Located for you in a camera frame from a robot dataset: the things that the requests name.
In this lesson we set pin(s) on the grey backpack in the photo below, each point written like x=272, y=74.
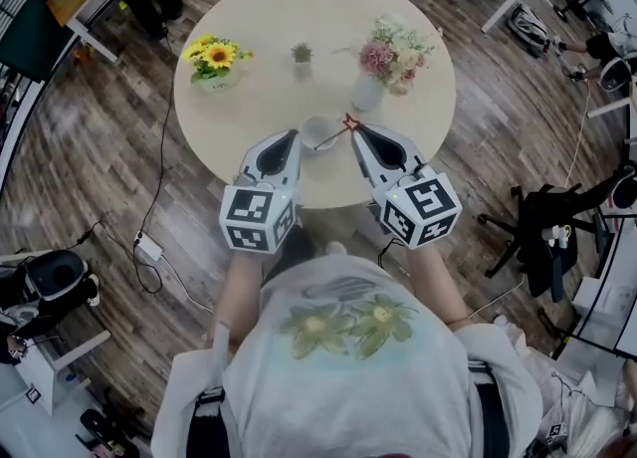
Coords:
x=527, y=25

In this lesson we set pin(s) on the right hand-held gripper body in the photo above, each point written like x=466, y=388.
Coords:
x=423, y=207

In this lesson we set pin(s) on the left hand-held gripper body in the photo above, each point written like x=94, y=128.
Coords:
x=249, y=214

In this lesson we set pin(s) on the small green potted plant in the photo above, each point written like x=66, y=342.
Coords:
x=301, y=53

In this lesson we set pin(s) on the person's black trousers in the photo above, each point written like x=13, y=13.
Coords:
x=293, y=252

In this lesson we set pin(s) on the black office chair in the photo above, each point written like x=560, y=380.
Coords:
x=545, y=227

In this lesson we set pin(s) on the person's left forearm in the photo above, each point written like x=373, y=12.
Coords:
x=236, y=292

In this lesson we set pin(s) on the yellow sunflowers in white pot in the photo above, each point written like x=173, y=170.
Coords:
x=218, y=55

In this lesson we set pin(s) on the person's white shoe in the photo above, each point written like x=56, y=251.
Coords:
x=336, y=248

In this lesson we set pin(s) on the person's right forearm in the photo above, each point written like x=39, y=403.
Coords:
x=438, y=287

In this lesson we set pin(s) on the white cup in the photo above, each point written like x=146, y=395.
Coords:
x=316, y=130

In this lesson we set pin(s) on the red star stirring stick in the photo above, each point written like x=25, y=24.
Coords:
x=351, y=122

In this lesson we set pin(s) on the white vase with pink flowers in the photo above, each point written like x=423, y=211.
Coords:
x=367, y=95

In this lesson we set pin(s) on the white power strip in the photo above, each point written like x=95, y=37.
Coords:
x=149, y=246

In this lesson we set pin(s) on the person's white flower-print shirt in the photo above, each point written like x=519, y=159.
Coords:
x=348, y=386

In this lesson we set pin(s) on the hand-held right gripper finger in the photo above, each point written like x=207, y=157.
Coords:
x=408, y=150
x=367, y=167

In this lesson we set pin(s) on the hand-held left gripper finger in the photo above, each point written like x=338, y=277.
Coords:
x=250, y=164
x=296, y=167

